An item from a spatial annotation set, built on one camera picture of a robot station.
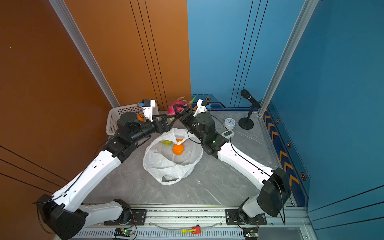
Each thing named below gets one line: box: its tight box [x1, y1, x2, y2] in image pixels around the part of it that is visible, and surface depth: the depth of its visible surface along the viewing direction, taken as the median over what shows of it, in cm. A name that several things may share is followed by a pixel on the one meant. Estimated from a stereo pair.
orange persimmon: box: [172, 144, 184, 155], surface depth 96 cm
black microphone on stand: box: [238, 89, 262, 130], surface depth 104 cm
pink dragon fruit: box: [167, 96, 190, 116], surface depth 66 cm
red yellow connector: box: [181, 226, 201, 235], surface depth 71 cm
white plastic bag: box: [143, 128, 204, 186], surface depth 82 cm
